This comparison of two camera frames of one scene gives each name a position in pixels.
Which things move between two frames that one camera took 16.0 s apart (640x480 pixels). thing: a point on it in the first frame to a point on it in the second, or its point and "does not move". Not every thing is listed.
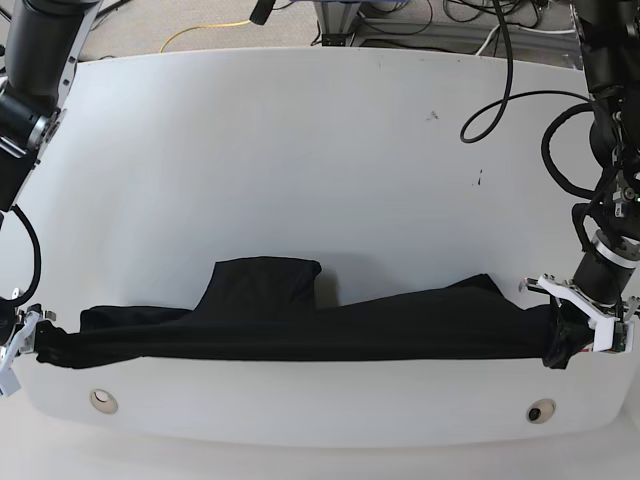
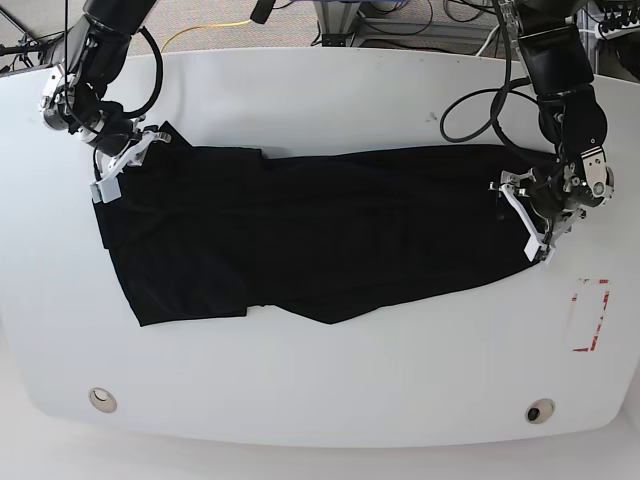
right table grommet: (540, 411) does not move
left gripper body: (23, 339) to (133, 154)
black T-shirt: (266, 309) to (205, 231)
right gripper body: (601, 315) to (518, 186)
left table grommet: (103, 401) does not move
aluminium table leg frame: (334, 19) does not move
